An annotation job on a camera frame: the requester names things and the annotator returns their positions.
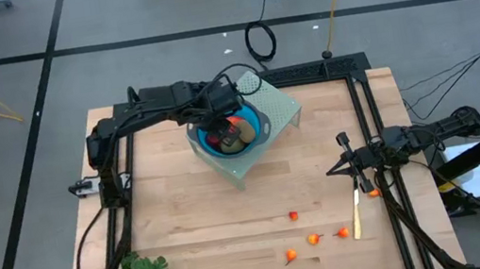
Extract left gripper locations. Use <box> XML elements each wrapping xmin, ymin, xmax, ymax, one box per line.
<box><xmin>198</xmin><ymin>79</ymin><xmax>250</xmax><ymax>150</ymax></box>

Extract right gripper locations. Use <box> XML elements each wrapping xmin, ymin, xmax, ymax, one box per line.
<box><xmin>321</xmin><ymin>126</ymin><xmax>395</xmax><ymax>200</ymax></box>

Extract red orange mango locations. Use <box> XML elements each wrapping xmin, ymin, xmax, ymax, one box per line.
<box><xmin>224</xmin><ymin>113</ymin><xmax>244</xmax><ymax>130</ymax></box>

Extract brown kiwi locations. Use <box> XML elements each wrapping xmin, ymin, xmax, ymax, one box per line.
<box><xmin>219</xmin><ymin>137</ymin><xmax>247</xmax><ymax>156</ymax></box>
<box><xmin>235</xmin><ymin>116</ymin><xmax>259</xmax><ymax>146</ymax></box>

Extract dark red pomegranate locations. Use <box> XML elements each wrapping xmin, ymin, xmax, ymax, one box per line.
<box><xmin>206</xmin><ymin>131</ymin><xmax>223</xmax><ymax>149</ymax></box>

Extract blue collapsible colander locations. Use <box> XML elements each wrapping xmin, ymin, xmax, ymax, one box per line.
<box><xmin>181</xmin><ymin>91</ymin><xmax>276</xmax><ymax>165</ymax></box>

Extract yellow handled knife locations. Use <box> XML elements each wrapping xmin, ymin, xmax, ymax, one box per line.
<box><xmin>345</xmin><ymin>177</ymin><xmax>368</xmax><ymax>242</ymax></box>

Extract pale green perforated shelf riser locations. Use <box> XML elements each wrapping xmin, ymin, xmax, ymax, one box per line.
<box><xmin>177</xmin><ymin>63</ymin><xmax>314</xmax><ymax>198</ymax></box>

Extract black perforated cover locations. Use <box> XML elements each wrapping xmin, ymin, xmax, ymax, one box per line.
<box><xmin>257</xmin><ymin>50</ymin><xmax>372</xmax><ymax>88</ymax></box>

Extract black hanging cable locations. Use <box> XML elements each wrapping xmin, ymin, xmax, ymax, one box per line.
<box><xmin>238</xmin><ymin>0</ymin><xmax>302</xmax><ymax>73</ymax></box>

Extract black metal table frame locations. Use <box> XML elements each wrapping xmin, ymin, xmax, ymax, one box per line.
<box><xmin>35</xmin><ymin>41</ymin><xmax>469</xmax><ymax>269</ymax></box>

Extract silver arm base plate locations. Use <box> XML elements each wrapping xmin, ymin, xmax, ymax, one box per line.
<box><xmin>67</xmin><ymin>171</ymin><xmax>134</xmax><ymax>200</ymax></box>

